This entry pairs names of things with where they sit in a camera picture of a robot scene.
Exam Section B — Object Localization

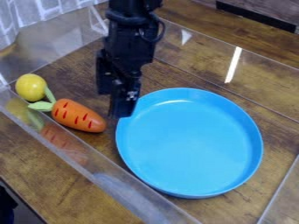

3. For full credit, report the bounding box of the yellow toy lemon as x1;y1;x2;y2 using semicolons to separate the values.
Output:
14;73;46;102

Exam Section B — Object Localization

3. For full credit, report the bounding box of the clear acrylic front barrier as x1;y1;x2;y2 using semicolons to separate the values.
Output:
0;85;201;224

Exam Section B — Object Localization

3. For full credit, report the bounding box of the clear acrylic back barrier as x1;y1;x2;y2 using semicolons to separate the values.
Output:
0;7;299;122

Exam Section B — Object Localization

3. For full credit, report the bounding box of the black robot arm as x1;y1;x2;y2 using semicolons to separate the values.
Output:
96;0;165;118

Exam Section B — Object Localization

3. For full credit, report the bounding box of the blue round plastic tray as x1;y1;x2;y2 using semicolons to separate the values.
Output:
116;87;264;199

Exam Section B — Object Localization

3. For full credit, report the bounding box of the clear acrylic barrier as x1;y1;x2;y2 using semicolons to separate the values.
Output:
0;7;299;122
0;85;201;224

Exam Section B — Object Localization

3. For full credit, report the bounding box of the orange toy carrot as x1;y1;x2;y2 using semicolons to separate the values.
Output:
28;87;106;133

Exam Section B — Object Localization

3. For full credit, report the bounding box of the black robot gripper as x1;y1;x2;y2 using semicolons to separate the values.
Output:
96;20;160;118

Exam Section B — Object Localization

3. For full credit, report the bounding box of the black cable loop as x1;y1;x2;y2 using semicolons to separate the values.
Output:
104;7;165;44

